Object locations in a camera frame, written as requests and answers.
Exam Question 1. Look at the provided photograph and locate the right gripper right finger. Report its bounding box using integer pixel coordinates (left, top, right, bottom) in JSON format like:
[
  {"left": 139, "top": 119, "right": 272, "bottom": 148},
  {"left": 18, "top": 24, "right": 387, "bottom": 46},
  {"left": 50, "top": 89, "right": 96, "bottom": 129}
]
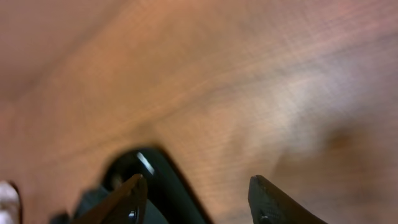
[{"left": 248, "top": 175, "right": 326, "bottom": 224}]

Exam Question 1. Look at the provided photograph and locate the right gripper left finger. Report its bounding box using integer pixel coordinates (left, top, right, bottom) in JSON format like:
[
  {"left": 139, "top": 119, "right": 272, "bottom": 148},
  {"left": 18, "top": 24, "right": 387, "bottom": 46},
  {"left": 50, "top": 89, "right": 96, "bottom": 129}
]
[{"left": 71, "top": 174, "right": 147, "bottom": 224}]

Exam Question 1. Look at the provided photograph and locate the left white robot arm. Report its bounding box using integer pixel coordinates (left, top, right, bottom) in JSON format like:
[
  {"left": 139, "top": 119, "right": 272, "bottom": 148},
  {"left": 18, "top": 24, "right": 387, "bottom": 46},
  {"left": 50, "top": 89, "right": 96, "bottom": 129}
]
[{"left": 49, "top": 146, "right": 211, "bottom": 224}]

